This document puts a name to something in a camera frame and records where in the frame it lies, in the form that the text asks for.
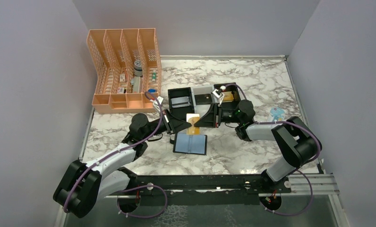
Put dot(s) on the black left card bin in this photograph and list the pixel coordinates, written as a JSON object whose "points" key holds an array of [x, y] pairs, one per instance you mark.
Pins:
{"points": [[180, 113]]}

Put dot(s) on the peach plastic file organizer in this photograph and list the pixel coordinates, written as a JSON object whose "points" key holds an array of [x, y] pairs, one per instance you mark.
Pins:
{"points": [[113, 52]]}

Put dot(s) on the black card bin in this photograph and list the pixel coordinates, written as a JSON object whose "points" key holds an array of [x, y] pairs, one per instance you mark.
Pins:
{"points": [[229, 107], [180, 113]]}

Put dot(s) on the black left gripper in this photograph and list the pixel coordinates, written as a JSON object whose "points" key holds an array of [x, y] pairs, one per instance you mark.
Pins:
{"points": [[177, 124]]}

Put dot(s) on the white middle card bin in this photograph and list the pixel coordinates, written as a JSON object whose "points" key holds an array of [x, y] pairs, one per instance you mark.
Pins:
{"points": [[206, 89]]}

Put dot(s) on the grey flat box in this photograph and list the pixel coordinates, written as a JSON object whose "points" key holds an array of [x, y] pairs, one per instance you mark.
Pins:
{"points": [[137, 84]]}

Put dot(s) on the black leather card holder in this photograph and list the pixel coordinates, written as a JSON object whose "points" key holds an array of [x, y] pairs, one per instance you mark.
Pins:
{"points": [[189, 144]]}

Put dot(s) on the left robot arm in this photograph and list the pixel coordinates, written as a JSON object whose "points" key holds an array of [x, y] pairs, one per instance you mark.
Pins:
{"points": [[84, 183]]}

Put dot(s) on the blue nail clipper package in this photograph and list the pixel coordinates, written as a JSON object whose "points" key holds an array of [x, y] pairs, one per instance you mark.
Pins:
{"points": [[276, 114]]}

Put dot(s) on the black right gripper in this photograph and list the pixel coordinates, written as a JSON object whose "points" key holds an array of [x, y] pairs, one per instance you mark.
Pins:
{"points": [[209, 120]]}

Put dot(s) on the black right card bin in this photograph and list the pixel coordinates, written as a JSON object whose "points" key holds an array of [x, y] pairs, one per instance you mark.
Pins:
{"points": [[229, 107]]}

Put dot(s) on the black mounting rail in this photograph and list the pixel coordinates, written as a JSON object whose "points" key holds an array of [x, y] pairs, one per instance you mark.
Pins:
{"points": [[200, 190]]}

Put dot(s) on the silver card in left bin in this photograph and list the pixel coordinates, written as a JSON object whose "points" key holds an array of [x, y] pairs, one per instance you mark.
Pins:
{"points": [[179, 102]]}

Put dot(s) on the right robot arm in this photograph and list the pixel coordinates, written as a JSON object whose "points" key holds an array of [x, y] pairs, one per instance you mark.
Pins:
{"points": [[298, 145]]}

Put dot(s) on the gold credit card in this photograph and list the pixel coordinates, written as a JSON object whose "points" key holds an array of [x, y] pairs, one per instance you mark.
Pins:
{"points": [[228, 97]]}

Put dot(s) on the red white small box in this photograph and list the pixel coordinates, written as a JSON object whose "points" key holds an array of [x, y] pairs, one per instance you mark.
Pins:
{"points": [[121, 90]]}

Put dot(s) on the green white small tube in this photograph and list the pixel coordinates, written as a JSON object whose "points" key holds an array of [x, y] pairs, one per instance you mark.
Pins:
{"points": [[154, 76]]}

